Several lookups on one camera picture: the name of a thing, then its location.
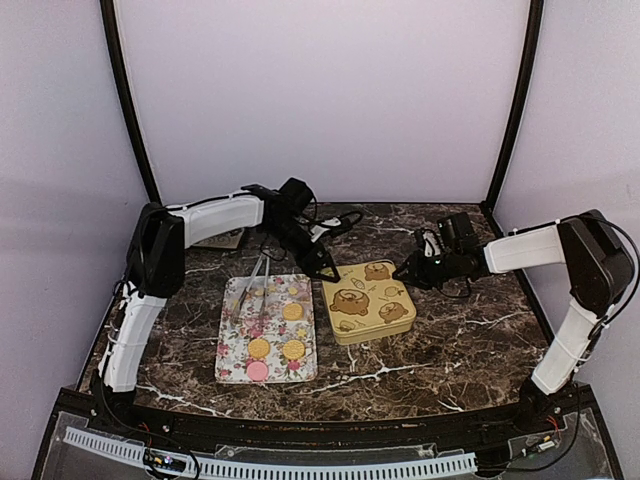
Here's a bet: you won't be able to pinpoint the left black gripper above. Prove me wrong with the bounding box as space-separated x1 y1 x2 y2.
265 216 340 282

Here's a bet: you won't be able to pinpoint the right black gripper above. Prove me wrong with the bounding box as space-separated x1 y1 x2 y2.
393 249 460 291

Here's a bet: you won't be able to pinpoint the metal serving tongs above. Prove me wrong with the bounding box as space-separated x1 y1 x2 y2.
231 253 271 324

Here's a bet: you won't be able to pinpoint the silver tin lid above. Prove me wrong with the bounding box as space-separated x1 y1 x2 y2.
322 259 417 327

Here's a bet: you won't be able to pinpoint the gold cookie tin box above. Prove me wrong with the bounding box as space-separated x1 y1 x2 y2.
332 319 414 346

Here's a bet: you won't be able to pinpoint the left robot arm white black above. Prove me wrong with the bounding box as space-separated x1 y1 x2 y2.
94 178 363 394

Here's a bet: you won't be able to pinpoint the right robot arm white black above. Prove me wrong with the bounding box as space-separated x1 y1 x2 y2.
393 209 639 396

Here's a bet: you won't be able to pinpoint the floral square coaster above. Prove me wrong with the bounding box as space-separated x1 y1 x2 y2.
192 228 246 250

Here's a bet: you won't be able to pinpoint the floral rectangular tray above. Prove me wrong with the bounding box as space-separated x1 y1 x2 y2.
214 274 318 384

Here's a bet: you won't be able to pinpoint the round waffle cookie right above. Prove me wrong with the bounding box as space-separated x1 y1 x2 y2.
282 340 306 361

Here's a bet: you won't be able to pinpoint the pink macaron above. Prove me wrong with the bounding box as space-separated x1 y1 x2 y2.
246 361 269 382

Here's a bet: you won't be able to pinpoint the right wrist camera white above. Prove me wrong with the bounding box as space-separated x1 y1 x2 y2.
414 228 445 262

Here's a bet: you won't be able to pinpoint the white cable duct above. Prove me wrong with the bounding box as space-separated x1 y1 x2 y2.
62 427 478 479

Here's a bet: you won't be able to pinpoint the right black frame post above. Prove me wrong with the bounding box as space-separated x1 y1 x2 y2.
480 0 545 215

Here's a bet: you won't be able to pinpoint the black frame post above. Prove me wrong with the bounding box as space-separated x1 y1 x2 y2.
480 0 545 215
99 0 162 203

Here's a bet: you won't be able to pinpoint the left black frame post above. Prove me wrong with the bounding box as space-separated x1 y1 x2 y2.
99 0 162 203

